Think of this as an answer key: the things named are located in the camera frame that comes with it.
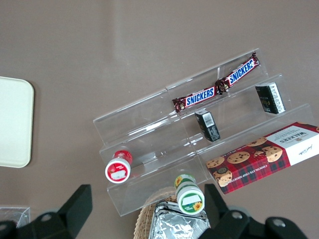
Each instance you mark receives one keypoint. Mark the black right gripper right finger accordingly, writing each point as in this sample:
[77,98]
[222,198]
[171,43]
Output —
[224,211]

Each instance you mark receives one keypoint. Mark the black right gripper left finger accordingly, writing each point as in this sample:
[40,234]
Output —
[74,211]

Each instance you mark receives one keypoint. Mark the oval light wicker basket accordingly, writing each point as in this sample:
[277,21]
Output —
[143,219]

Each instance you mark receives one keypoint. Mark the beige rectangular tray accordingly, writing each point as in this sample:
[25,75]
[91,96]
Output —
[15,122]

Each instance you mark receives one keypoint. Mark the green lid white jar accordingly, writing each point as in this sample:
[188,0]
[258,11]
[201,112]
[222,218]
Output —
[190,199]

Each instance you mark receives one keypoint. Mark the silver foil packet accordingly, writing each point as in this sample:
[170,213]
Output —
[174,226]

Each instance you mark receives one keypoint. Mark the red lid white jar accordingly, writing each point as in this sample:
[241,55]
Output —
[117,170]

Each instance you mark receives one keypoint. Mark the clear acrylic bottle rack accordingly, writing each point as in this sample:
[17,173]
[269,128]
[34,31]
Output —
[15,214]

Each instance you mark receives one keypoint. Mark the red tartan cookie box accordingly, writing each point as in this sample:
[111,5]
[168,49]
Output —
[261,161]

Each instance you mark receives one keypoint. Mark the small black box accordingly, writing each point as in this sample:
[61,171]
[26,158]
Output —
[270,98]
[208,125]

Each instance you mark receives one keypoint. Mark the clear acrylic stepped riser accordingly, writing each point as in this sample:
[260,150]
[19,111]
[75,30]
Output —
[239,107]
[149,139]

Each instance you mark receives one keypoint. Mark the Snickers chocolate bar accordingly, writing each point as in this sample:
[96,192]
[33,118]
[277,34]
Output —
[199,97]
[240,73]

